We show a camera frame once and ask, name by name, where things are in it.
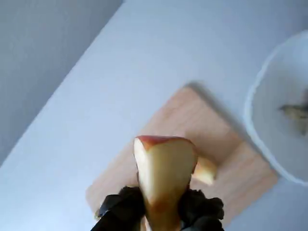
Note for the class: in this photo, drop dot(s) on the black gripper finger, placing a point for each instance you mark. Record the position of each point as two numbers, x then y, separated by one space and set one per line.
202 211
122 209

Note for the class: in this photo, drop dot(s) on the red-skinned apple slice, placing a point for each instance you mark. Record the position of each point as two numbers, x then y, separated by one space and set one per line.
166 173

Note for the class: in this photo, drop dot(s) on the short chunky apple slice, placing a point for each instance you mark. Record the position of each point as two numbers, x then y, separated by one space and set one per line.
204 172

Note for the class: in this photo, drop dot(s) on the wooden cutting board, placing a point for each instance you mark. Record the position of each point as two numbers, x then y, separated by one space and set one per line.
192 120

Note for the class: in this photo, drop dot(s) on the white butterfly print bowl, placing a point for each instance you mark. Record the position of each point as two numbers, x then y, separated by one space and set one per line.
269 120

